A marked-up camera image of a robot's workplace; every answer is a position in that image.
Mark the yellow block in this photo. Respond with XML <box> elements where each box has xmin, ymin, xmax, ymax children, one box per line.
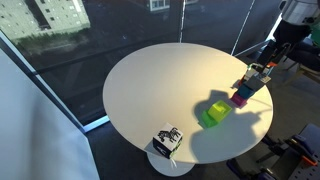
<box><xmin>206</xmin><ymin>99</ymin><xmax>233</xmax><ymax>122</ymax></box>

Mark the blue block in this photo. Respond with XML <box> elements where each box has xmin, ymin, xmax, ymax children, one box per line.
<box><xmin>236</xmin><ymin>84</ymin><xmax>256</xmax><ymax>100</ymax></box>

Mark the orange purple picture cube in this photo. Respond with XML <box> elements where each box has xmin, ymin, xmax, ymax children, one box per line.
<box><xmin>237</xmin><ymin>74</ymin><xmax>250</xmax><ymax>88</ymax></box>

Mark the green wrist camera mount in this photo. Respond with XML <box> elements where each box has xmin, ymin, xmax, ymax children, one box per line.
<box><xmin>311</xmin><ymin>22</ymin><xmax>320</xmax><ymax>48</ymax></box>

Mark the dark tripod stand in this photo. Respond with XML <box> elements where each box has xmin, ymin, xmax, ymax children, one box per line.
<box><xmin>281</xmin><ymin>41</ymin><xmax>320</xmax><ymax>86</ymax></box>

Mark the magenta block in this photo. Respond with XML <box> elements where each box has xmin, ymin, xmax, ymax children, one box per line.
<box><xmin>230</xmin><ymin>92</ymin><xmax>249</xmax><ymax>109</ymax></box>

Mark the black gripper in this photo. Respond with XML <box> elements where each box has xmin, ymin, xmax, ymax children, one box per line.
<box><xmin>257</xmin><ymin>19</ymin><xmax>313</xmax><ymax>75</ymax></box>

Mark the white round table base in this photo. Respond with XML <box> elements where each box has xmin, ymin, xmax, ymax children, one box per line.
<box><xmin>145</xmin><ymin>151</ymin><xmax>197</xmax><ymax>178</ymax></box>

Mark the zebra print cube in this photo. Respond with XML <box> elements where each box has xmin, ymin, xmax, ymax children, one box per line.
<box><xmin>152</xmin><ymin>122</ymin><xmax>184</xmax><ymax>160</ymax></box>

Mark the black clamp orange tip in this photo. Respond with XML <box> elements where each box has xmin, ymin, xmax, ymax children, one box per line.
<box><xmin>255</xmin><ymin>133</ymin><xmax>318</xmax><ymax>168</ymax></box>

